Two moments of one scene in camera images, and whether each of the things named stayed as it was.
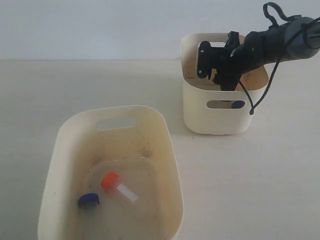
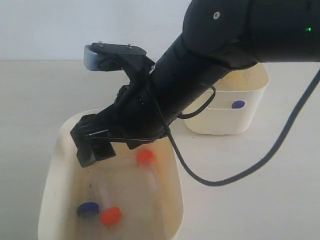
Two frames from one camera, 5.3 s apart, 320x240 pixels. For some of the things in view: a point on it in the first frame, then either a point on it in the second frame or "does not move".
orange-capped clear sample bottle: (110, 182) -> (110, 215)
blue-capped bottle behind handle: (238, 104) does not move
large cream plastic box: (134, 142) does not move
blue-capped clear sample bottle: (89, 202) -> (88, 210)
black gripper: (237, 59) -> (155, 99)
